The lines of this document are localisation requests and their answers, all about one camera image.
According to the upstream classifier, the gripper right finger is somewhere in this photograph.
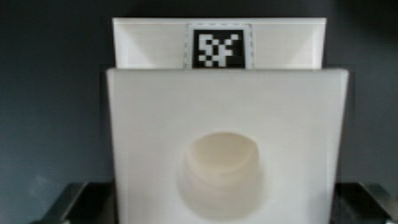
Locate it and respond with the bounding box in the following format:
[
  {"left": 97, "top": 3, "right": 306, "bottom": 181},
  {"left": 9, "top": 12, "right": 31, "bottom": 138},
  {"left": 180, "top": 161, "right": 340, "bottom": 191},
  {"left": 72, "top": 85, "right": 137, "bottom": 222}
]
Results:
[{"left": 333, "top": 182, "right": 398, "bottom": 224}]

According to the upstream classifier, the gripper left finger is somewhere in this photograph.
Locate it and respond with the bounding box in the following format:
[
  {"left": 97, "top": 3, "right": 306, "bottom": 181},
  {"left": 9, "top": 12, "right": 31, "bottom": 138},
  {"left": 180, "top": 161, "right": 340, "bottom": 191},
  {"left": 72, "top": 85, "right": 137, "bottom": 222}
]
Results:
[{"left": 29, "top": 182, "right": 116, "bottom": 224}]

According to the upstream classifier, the white lamp base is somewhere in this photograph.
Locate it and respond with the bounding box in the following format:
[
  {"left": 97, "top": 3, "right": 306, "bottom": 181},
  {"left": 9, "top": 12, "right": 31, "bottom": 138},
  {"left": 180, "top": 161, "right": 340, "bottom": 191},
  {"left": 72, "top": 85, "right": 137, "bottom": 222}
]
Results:
[{"left": 107, "top": 18, "right": 349, "bottom": 224}]

